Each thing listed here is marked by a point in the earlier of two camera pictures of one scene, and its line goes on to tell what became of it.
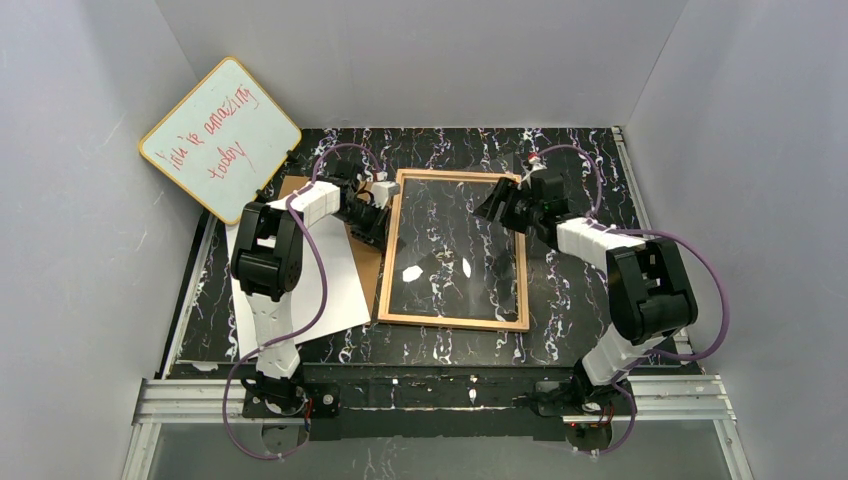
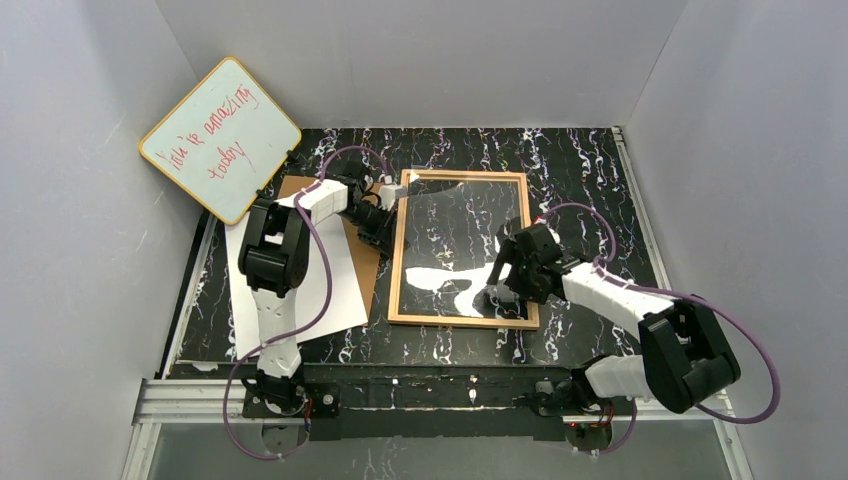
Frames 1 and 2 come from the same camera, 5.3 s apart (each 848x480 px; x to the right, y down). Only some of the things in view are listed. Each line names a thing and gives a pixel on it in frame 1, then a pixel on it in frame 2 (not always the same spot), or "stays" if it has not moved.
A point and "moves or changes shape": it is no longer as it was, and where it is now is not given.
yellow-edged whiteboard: x=223 y=141 stays
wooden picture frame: x=387 y=275 moves or changes shape
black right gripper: x=506 y=206 -> x=511 y=269
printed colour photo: x=344 y=305 stays
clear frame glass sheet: x=450 y=261 moves or changes shape
